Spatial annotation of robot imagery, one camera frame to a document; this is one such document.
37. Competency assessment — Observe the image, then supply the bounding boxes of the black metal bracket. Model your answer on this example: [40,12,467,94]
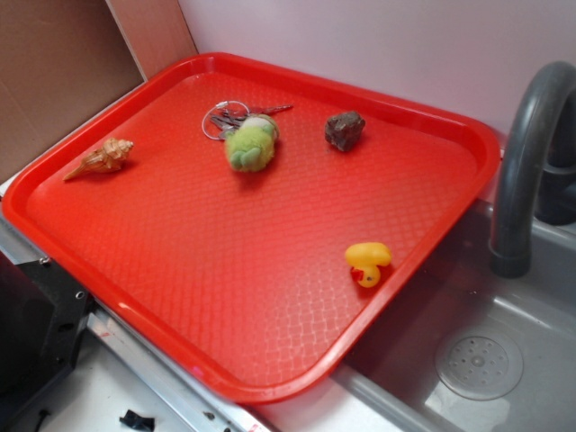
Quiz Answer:
[1,257,93,399]

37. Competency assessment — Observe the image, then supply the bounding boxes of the red plastic tray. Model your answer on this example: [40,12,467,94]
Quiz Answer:
[2,53,500,404]

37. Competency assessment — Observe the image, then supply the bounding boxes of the yellow rubber duck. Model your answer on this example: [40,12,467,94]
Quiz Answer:
[345,242,392,288]

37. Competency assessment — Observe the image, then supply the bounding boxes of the green plush frog toy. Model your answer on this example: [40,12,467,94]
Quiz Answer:
[224,114,280,173]

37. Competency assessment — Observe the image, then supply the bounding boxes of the brown rock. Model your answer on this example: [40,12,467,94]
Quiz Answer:
[324,111,365,152]

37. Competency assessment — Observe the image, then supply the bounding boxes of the tan spiral seashell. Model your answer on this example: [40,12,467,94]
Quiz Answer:
[63,138,134,181]

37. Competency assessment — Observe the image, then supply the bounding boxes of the grey toy faucet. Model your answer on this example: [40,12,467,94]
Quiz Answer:
[490,61,575,278]

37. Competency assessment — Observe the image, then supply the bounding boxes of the brown cardboard panel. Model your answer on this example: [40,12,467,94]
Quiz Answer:
[1,1,197,182]

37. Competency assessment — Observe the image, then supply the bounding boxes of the grey plastic sink basin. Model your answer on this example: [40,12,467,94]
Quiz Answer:
[259,203,575,431]

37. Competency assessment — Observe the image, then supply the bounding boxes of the round sink drain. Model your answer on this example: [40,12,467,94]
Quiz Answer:
[435,331,524,401]

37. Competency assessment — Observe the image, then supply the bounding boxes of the silver keys on ring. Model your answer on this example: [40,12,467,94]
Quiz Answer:
[201,100,293,140]

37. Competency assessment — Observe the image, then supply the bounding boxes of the black tape scrap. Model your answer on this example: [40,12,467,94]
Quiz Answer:
[119,409,156,432]

